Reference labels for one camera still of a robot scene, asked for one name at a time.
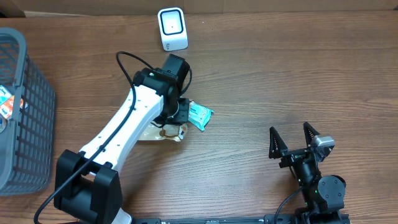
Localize orange tissue pack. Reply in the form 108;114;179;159
1;95;14;120

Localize teal tissue pack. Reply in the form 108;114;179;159
0;85;12;105

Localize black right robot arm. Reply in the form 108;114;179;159
265;122;350;224

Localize teal wet wipes pack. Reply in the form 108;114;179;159
188;101;214;131

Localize white barcode scanner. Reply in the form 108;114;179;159
157;7;188;52

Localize dark grey mesh basket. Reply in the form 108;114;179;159
1;27;56;197

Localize beige snack pouch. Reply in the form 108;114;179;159
139;124;188;142

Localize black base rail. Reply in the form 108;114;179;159
130;213;351;224

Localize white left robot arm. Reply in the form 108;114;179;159
48;54;192;223

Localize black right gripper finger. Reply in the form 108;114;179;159
303;122;320;146
269;127;288;159

